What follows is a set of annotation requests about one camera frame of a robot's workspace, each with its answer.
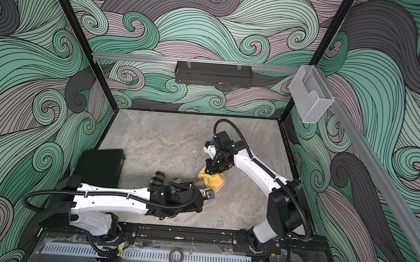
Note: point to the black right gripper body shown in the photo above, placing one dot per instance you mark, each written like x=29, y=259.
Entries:
x=217, y=165

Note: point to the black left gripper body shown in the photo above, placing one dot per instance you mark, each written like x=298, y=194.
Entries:
x=184, y=187

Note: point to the yellow pink microfiber cloth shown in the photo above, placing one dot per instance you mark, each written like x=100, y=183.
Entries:
x=214, y=182

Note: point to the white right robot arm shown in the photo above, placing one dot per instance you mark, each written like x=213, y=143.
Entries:
x=287, y=207

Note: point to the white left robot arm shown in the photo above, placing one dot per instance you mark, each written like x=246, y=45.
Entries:
x=95, y=209

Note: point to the black tape roll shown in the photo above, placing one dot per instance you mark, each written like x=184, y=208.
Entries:
x=176, y=255

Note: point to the black flat box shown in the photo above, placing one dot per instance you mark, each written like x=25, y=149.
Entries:
x=100, y=167

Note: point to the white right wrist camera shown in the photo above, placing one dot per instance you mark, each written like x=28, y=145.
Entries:
x=211, y=149

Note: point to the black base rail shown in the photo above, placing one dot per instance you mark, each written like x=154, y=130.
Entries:
x=235, y=240

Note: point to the white perforated cable duct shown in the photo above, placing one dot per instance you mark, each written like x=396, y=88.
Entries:
x=134, y=254

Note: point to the black wall tray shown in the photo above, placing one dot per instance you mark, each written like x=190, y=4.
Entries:
x=213, y=74

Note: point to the clear acrylic wall holder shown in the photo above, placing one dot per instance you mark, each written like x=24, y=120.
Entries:
x=310, y=91

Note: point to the aluminium rail right wall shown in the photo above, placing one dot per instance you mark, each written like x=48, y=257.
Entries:
x=348, y=109

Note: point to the aluminium rail wall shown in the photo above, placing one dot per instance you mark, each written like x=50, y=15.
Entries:
x=173, y=61
x=348, y=109

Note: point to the aluminium rail back wall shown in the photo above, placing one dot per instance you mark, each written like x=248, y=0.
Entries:
x=173, y=61

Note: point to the black corner frame post right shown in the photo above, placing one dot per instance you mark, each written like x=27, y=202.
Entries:
x=327, y=40

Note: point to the black corner frame post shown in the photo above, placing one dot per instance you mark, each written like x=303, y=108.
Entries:
x=79, y=34
x=327, y=40

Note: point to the black corner frame post left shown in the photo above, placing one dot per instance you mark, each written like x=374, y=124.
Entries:
x=79, y=34

